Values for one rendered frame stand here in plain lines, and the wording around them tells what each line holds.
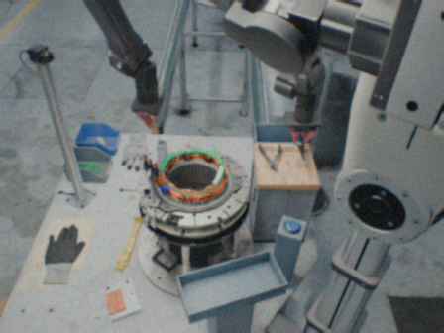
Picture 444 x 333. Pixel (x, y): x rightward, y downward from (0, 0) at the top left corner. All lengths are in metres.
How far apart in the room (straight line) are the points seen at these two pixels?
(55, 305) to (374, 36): 1.21
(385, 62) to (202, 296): 0.79
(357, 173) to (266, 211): 0.67
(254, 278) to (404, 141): 0.61
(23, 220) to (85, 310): 1.48
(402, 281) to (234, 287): 1.57
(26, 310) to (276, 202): 0.82
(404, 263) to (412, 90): 2.24
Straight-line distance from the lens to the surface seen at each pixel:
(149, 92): 1.06
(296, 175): 1.28
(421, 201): 0.69
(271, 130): 1.49
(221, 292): 1.05
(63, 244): 1.50
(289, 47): 0.42
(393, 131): 0.59
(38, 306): 1.41
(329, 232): 2.57
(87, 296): 1.38
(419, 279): 2.55
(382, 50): 0.38
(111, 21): 0.84
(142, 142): 1.83
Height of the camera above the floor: 1.93
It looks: 42 degrees down
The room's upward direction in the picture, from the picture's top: 2 degrees clockwise
